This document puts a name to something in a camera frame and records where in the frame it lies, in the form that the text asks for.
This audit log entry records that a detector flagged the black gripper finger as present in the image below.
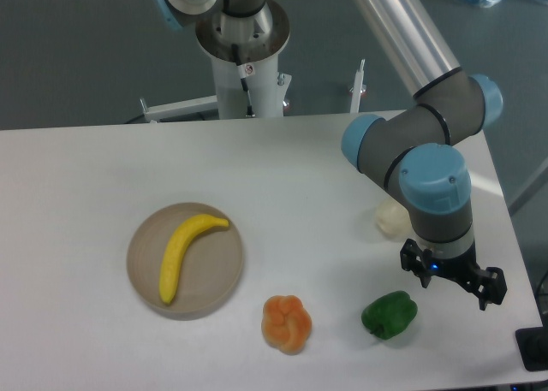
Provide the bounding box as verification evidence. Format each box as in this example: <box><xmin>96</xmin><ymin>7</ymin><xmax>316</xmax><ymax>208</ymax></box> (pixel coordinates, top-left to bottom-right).
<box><xmin>456</xmin><ymin>267</ymin><xmax>507</xmax><ymax>311</ymax></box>
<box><xmin>400</xmin><ymin>239</ymin><xmax>432</xmax><ymax>288</ymax></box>

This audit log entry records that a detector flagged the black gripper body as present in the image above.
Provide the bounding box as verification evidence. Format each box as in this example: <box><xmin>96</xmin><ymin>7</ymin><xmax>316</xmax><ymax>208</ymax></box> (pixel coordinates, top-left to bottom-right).
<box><xmin>417</xmin><ymin>229</ymin><xmax>476</xmax><ymax>282</ymax></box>

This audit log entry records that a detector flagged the yellow banana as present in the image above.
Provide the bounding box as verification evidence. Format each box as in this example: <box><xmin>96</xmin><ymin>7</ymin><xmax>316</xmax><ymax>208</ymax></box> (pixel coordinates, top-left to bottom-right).
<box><xmin>158</xmin><ymin>214</ymin><xmax>229</xmax><ymax>305</ymax></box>

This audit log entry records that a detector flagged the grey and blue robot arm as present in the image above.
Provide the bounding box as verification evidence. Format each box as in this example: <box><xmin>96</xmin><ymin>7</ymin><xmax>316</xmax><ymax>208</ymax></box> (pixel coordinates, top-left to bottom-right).
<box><xmin>157</xmin><ymin>0</ymin><xmax>507</xmax><ymax>307</ymax></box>

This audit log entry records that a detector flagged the beige round plate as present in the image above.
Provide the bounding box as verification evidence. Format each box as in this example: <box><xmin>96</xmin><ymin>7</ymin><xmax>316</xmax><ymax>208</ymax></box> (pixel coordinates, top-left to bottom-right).
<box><xmin>127</xmin><ymin>203</ymin><xmax>244</xmax><ymax>320</ymax></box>

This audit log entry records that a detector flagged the white garlic bulb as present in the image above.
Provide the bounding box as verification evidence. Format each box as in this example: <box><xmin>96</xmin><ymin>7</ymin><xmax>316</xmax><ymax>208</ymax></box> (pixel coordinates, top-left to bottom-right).
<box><xmin>375</xmin><ymin>197</ymin><xmax>412</xmax><ymax>239</ymax></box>

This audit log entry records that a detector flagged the green bell pepper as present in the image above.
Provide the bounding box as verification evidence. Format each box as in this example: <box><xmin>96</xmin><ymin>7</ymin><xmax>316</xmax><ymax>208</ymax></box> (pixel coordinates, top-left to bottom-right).
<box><xmin>361</xmin><ymin>291</ymin><xmax>418</xmax><ymax>340</ymax></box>

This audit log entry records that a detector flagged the black device at table edge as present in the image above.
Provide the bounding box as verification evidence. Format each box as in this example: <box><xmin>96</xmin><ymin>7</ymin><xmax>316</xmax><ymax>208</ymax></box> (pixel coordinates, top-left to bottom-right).
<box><xmin>515</xmin><ymin>327</ymin><xmax>547</xmax><ymax>372</ymax></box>

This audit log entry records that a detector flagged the orange knotted bread roll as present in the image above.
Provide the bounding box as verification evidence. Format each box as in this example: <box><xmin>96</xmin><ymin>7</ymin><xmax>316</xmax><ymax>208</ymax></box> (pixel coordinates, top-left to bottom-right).
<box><xmin>261</xmin><ymin>295</ymin><xmax>313</xmax><ymax>355</ymax></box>

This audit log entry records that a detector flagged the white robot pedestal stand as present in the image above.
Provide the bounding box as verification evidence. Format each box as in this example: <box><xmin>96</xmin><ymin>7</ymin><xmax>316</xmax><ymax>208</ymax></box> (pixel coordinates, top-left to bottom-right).
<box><xmin>140</xmin><ymin>59</ymin><xmax>366</xmax><ymax>122</ymax></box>

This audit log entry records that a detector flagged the black cable on pedestal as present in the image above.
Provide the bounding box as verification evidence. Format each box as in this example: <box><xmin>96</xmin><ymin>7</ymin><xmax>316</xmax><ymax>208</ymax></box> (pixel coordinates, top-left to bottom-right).
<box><xmin>230</xmin><ymin>43</ymin><xmax>256</xmax><ymax>118</ymax></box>

